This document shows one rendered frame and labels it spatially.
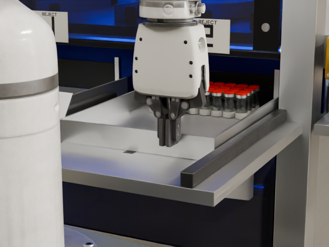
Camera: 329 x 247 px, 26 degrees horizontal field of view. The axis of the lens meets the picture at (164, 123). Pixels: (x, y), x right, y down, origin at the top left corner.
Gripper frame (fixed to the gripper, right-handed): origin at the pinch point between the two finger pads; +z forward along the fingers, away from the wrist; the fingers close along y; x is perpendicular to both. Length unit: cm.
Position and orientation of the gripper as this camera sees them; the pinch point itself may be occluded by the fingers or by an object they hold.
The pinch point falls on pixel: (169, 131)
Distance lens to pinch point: 100.6
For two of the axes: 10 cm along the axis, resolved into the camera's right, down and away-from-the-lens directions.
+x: -4.4, 2.0, -8.7
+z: -0.1, 9.7, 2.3
